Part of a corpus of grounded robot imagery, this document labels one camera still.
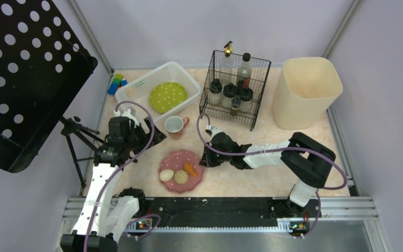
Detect pink polka dot plate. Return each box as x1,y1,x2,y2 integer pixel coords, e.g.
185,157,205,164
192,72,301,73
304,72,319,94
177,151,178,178
158,149,205,194

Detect green polka dot plate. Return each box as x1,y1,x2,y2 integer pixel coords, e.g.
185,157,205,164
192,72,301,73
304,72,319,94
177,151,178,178
149,82,188,114

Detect small pepper jar black lid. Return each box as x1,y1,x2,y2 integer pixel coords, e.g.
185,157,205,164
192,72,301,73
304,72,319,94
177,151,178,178
230,97,241,116

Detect glass shaker black lid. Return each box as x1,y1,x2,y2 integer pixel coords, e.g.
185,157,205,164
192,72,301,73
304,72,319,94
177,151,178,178
208,79,222,105
238,88,253,112
222,82,237,108

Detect white plastic basket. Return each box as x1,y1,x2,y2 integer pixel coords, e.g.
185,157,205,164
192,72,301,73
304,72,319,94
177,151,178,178
115,61,202,124

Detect glass oil bottle gold spout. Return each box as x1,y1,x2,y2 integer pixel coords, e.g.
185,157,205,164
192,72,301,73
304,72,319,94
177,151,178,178
219,41,233,86

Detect dark sauce bottle black cap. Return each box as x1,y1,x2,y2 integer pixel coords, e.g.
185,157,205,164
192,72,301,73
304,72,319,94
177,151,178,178
237,52,252,89

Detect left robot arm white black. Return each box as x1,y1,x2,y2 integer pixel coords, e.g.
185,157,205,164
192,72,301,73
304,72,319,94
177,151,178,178
60,115,166,251

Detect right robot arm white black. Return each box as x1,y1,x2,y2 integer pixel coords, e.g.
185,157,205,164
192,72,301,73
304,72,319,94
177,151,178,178
200,131,336,207

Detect orange fried chicken piece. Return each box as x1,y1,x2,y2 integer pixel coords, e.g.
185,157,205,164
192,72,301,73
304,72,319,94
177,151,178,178
183,162,198,177

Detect pink mug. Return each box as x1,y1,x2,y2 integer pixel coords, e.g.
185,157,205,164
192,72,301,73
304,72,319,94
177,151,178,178
164,116,190,140

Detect beige round bun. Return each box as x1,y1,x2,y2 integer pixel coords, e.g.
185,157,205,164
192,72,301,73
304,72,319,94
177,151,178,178
173,170,189,185

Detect white egg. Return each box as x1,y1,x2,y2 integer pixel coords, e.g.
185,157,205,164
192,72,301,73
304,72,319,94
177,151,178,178
159,169,175,182

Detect colourful toy blocks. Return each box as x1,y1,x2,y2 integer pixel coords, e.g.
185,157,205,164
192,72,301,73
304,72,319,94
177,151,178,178
107,73,128,95

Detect beige plastic bin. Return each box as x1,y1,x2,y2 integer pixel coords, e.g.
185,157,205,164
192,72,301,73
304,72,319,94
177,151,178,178
272,57,343,130

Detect black perforated metal panel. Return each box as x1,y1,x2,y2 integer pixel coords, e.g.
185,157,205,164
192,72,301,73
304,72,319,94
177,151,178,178
0,1,98,173

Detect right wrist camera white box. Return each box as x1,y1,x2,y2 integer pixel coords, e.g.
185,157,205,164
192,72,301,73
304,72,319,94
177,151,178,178
205,125,223,137

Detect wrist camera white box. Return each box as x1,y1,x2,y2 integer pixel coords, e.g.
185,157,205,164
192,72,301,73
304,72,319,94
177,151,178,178
114,107,140,127
205,125,223,137

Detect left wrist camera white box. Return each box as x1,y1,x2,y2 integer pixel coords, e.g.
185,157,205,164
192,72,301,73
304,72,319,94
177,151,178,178
114,107,140,127

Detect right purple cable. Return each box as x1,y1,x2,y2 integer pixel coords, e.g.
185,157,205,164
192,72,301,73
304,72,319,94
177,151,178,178
196,113,348,238

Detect black wire basket rack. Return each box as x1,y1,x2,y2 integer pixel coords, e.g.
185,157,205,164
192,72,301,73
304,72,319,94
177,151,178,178
199,50,271,130

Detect black camera tripod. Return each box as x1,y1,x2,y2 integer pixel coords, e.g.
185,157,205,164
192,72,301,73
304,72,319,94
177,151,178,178
59,116,136,188

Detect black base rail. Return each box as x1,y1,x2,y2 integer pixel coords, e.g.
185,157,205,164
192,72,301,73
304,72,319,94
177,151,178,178
145,196,293,229

